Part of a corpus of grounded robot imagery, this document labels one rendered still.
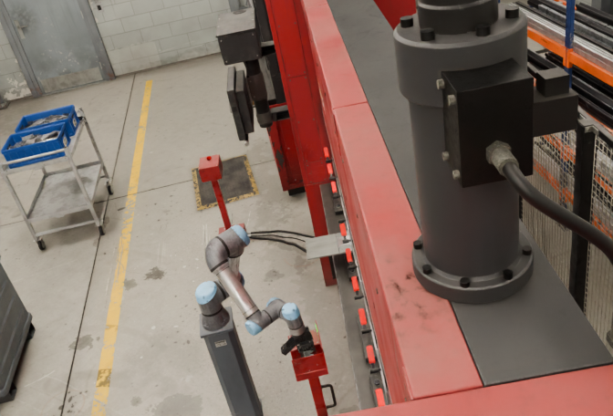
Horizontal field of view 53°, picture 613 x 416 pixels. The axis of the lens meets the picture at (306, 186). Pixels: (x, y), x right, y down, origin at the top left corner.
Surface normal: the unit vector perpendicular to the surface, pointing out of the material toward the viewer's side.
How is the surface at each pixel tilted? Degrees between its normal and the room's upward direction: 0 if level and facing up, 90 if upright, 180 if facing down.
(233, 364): 90
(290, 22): 90
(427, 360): 0
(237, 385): 90
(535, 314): 0
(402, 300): 0
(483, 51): 90
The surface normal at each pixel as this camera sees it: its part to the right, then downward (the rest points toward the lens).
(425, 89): -0.69, 0.48
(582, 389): -0.18, -0.84
